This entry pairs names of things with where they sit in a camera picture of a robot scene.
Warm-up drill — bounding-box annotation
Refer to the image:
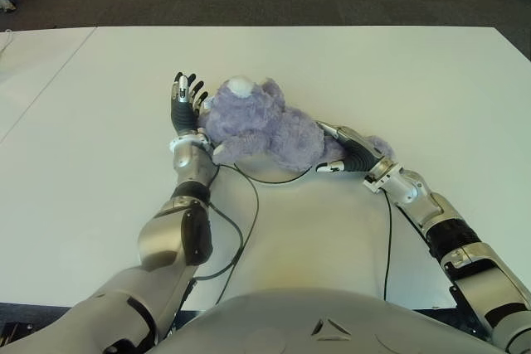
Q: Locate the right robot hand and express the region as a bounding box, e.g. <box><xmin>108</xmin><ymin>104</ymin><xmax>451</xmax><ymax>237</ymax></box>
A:
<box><xmin>314</xmin><ymin>120</ymin><xmax>396</xmax><ymax>176</ymax></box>

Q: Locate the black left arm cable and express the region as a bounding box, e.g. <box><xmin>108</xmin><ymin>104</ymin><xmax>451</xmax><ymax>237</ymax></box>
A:
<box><xmin>192</xmin><ymin>144</ymin><xmax>260</xmax><ymax>309</ymax></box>

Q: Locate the grey robot torso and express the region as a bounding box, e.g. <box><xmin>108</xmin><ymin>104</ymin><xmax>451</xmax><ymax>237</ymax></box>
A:
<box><xmin>149</xmin><ymin>286</ymin><xmax>518</xmax><ymax>354</ymax></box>

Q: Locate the white plate with black rim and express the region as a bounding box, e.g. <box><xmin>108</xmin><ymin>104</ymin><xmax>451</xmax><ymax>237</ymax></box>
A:
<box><xmin>234</xmin><ymin>150</ymin><xmax>312</xmax><ymax>184</ymax></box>

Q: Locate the thin white cable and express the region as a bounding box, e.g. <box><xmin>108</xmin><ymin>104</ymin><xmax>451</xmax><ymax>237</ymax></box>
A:
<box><xmin>0</xmin><ymin>29</ymin><xmax>14</xmax><ymax>59</ymax></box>

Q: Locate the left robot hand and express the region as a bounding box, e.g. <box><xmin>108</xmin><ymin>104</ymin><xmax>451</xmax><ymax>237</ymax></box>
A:
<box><xmin>168</xmin><ymin>71</ymin><xmax>210</xmax><ymax>137</ymax></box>

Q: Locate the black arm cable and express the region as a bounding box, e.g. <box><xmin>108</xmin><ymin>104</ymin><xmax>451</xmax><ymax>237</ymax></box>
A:
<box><xmin>381</xmin><ymin>192</ymin><xmax>394</xmax><ymax>302</ymax></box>
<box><xmin>192</xmin><ymin>144</ymin><xmax>260</xmax><ymax>309</ymax></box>

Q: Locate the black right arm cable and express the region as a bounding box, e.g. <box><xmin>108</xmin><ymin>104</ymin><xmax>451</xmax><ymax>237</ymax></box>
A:
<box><xmin>381</xmin><ymin>192</ymin><xmax>394</xmax><ymax>302</ymax></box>

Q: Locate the purple plush doll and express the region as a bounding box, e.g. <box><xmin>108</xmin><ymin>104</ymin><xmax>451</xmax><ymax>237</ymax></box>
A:
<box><xmin>197</xmin><ymin>75</ymin><xmax>397</xmax><ymax>173</ymax></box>

